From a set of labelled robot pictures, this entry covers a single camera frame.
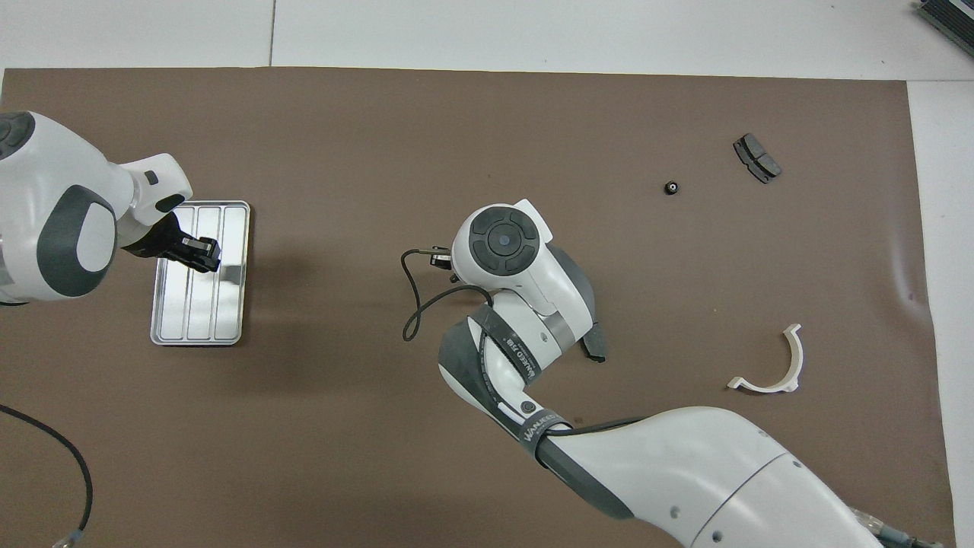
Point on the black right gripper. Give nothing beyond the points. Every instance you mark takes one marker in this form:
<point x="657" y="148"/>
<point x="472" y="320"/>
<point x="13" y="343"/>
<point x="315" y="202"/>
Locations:
<point x="443" y="256"/>

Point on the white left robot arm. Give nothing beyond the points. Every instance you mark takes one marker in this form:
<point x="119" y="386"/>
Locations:
<point x="46" y="190"/>

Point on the short grey brake pad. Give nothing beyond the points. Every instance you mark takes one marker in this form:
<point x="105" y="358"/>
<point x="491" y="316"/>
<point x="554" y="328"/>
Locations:
<point x="757" y="157"/>

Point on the long grey brake pad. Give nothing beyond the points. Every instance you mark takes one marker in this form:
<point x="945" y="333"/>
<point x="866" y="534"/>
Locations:
<point x="596" y="346"/>

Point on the white curved plastic bracket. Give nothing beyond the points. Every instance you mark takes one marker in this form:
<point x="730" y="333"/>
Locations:
<point x="768" y="387"/>

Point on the brown table mat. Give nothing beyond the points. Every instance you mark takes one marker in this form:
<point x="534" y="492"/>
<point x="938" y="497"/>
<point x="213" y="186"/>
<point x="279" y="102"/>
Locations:
<point x="342" y="137"/>

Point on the silver metal tray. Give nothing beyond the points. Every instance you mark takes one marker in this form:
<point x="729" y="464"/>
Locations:
<point x="202" y="304"/>

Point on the dark ribbed device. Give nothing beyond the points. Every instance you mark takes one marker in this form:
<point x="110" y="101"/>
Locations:
<point x="951" y="19"/>

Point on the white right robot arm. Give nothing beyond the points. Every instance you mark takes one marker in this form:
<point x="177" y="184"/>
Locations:
<point x="723" y="472"/>

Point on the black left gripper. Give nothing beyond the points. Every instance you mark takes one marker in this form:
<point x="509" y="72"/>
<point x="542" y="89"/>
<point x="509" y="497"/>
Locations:
<point x="160" y="237"/>

